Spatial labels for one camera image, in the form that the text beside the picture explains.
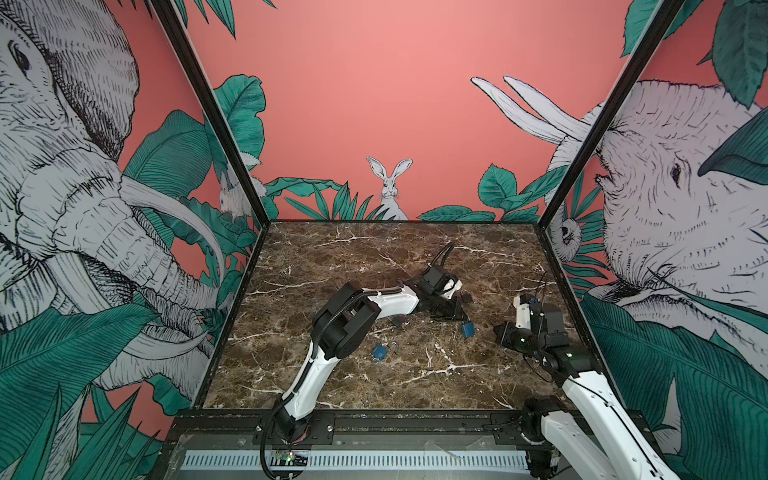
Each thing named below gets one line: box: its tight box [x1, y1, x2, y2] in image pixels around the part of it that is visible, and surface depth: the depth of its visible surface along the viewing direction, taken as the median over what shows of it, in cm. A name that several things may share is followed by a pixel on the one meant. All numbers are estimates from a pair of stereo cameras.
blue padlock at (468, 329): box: [462, 322, 475, 338], surface depth 92 cm
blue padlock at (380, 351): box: [372, 344, 389, 361], surface depth 88 cm
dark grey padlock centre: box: [391, 315, 407, 327], surface depth 95 cm
